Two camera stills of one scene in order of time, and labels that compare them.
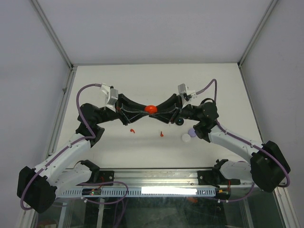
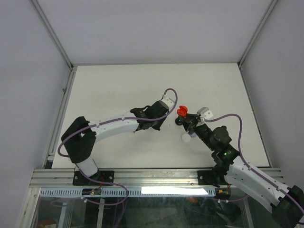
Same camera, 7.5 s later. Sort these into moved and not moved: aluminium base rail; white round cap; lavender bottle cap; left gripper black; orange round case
Moved: orange round case; left gripper black
Not moved: lavender bottle cap; aluminium base rail; white round cap
